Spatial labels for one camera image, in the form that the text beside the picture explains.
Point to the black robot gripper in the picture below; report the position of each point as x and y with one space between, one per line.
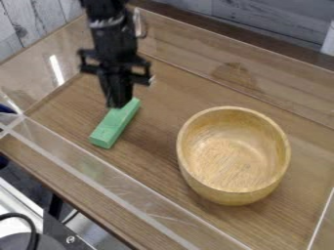
113 58

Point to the green rectangular block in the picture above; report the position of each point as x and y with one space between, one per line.
112 124

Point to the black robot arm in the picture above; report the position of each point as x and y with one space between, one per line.
100 10

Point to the brown wooden bowl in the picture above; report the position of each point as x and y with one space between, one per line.
234 154

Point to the clear acrylic tray wall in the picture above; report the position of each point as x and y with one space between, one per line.
128 186

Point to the black metal bracket with screw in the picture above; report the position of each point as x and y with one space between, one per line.
63 235

